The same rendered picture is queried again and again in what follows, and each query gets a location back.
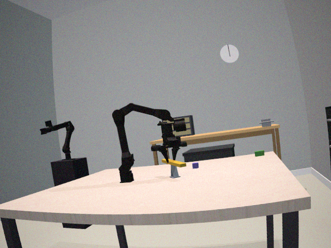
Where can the green rectangular block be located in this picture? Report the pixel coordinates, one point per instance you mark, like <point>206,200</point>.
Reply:
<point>259,153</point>

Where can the small purple cube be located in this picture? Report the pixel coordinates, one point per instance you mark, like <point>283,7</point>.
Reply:
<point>195,165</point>

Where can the yellow bar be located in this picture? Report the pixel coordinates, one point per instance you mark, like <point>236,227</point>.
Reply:
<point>175,163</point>

